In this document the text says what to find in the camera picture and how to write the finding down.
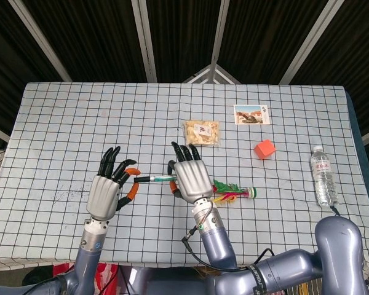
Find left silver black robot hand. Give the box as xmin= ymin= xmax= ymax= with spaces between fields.
xmin=85 ymin=146 xmax=141 ymax=221

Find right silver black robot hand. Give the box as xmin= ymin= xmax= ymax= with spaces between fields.
xmin=167 ymin=141 xmax=214 ymax=205

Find white green marker body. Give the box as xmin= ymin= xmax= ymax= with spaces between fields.
xmin=149 ymin=174 xmax=178 ymax=183

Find colourful feather shuttlecock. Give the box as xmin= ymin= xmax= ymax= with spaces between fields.
xmin=212 ymin=179 xmax=258 ymax=206

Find clear bag of snacks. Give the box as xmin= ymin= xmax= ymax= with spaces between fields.
xmin=183 ymin=120 xmax=221 ymax=148

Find red printed bag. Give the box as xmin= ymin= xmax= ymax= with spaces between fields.
xmin=52 ymin=262 xmax=119 ymax=295

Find orange cube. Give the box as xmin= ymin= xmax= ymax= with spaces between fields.
xmin=253 ymin=138 xmax=277 ymax=161

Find picture postcard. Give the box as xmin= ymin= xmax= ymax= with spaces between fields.
xmin=233 ymin=104 xmax=271 ymax=125

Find grey robot torso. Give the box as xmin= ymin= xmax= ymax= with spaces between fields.
xmin=118 ymin=265 xmax=210 ymax=295

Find clear plastic water bottle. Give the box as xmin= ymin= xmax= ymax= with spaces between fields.
xmin=309 ymin=145 xmax=339 ymax=208

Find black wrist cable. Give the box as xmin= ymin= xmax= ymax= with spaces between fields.
xmin=181 ymin=202 xmax=276 ymax=273

